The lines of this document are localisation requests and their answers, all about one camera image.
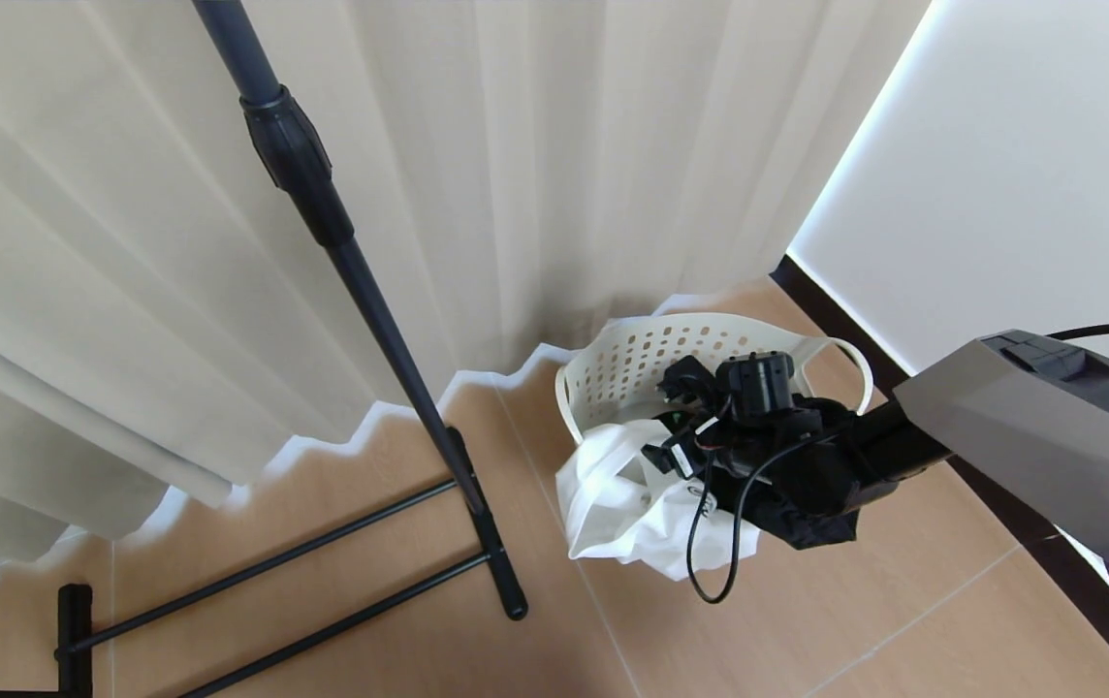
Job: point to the white laundry basket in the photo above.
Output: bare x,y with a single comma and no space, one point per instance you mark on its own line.
632,359

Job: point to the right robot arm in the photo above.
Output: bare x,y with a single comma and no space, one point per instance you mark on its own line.
1029,436

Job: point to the black garment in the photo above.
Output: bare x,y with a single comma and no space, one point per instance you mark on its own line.
807,523

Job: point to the black clothes rack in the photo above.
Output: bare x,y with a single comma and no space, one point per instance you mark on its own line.
298,155

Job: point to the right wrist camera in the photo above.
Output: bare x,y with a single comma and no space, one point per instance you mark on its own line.
758,383

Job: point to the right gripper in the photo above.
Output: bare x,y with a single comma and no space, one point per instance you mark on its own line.
758,441

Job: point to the white printed T-shirt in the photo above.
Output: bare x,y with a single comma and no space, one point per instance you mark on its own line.
613,504

